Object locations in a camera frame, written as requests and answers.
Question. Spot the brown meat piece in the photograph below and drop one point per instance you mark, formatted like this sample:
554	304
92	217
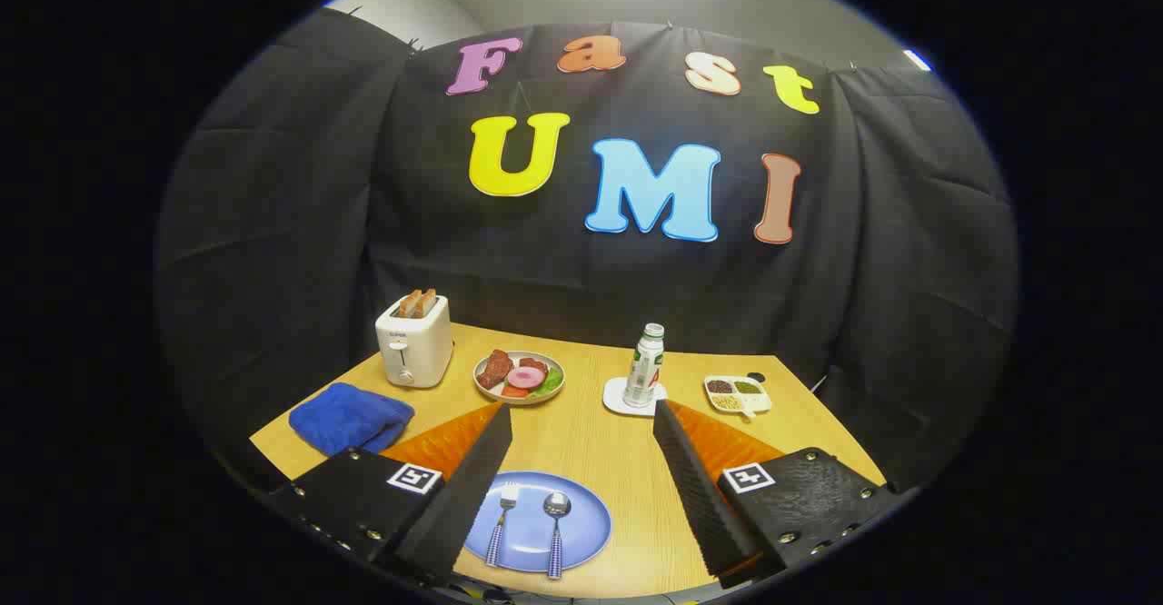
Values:
495	369

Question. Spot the ceiling light strip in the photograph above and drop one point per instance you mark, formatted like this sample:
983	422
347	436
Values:
918	60

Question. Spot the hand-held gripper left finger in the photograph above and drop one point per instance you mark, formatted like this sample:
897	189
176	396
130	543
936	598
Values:
472	487

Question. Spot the white divided bean dish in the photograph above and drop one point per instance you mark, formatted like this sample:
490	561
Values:
738	396

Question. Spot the pink ham slice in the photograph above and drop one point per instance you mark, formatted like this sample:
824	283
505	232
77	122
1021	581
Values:
525	377

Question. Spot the white toaster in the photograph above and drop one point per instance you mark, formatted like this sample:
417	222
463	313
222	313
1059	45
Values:
413	351

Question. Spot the green lettuce leaf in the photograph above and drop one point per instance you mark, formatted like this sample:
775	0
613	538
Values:
550	382

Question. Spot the blue folded towel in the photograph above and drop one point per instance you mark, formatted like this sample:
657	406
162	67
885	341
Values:
350	417

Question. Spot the blue round plate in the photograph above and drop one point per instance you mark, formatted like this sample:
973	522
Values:
586	519

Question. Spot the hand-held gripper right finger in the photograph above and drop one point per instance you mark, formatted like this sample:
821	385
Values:
695	487

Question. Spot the white green drink bottle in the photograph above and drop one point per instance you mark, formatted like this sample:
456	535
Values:
643	369

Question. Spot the toast slice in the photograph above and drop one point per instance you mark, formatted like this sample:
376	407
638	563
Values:
427	302
410	303

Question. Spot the grey food plate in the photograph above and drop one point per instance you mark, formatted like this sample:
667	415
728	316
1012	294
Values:
486	391

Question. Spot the white square coaster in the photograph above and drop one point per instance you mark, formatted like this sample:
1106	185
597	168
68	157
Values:
613	398

